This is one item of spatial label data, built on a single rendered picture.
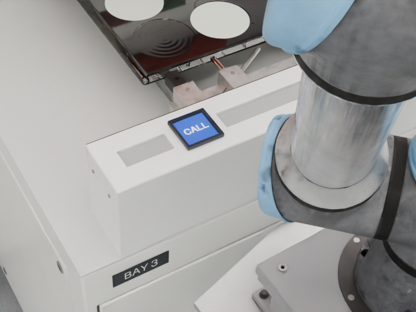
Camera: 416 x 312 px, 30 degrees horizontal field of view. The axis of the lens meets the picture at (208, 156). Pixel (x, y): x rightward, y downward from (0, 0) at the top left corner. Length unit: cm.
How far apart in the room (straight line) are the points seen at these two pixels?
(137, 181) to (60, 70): 42
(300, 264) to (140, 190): 22
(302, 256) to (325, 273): 4
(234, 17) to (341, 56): 87
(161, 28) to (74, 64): 17
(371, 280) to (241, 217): 28
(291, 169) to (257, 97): 33
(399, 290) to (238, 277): 24
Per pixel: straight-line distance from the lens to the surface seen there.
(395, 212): 83
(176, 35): 128
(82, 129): 124
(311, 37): 45
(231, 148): 102
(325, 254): 101
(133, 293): 116
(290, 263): 99
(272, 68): 126
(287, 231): 112
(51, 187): 116
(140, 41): 127
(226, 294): 105
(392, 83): 49
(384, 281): 94
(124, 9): 133
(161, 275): 116
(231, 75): 120
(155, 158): 100
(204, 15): 133
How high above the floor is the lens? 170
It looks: 47 degrees down
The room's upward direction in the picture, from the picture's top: 4 degrees clockwise
